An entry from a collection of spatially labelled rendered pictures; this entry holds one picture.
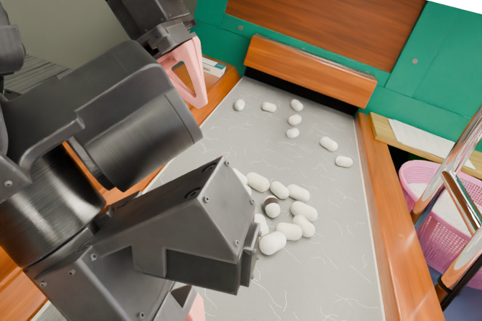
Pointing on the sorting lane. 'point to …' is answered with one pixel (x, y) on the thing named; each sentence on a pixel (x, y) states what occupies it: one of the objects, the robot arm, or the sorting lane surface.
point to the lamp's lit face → (468, 2)
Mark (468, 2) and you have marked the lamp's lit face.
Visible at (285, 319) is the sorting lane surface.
